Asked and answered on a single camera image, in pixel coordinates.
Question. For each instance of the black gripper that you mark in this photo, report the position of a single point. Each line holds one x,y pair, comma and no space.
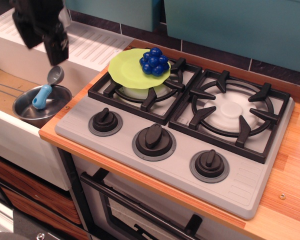
37,19

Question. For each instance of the grey spoon with blue handle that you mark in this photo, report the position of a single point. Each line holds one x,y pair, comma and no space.
54,77

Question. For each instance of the blue toy blueberry cluster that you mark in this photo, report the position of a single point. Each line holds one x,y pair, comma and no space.
153,62

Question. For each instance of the stainless steel pot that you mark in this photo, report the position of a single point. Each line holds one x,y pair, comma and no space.
23,108

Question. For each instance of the light green plate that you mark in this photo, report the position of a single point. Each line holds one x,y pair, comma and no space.
126,70

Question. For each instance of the grey toy faucet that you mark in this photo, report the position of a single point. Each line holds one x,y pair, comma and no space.
64,15

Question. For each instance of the black left stove knob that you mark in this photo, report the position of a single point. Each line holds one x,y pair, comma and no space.
105,123

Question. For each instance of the black stove knob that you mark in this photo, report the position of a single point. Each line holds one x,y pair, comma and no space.
209,166
105,123
154,143

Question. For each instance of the white left burner cap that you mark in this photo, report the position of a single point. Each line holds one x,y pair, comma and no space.
163,91

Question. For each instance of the white burner cap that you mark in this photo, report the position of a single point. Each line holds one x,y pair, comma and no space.
163,91
229,107

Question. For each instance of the black left burner grate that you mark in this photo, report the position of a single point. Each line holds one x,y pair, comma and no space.
157,103

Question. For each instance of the black burner grate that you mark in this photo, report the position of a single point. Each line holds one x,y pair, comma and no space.
254,144
157,103

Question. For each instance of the black middle stove knob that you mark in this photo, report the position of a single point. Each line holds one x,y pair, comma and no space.
154,143

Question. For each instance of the wooden drawer front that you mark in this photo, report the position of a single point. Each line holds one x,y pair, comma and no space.
41,200

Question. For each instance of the toy oven door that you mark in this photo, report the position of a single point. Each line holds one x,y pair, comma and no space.
131,212

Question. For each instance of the white right burner cap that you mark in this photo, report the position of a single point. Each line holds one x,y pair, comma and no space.
229,107

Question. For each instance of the black right stove knob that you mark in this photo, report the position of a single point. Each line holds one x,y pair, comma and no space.
209,166

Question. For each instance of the black right burner grate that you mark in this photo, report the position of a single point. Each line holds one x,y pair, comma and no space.
254,144

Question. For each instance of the grey toy stove top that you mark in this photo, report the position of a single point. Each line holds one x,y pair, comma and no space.
240,193

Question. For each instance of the black oven door handle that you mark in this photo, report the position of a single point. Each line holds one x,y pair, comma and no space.
96,182

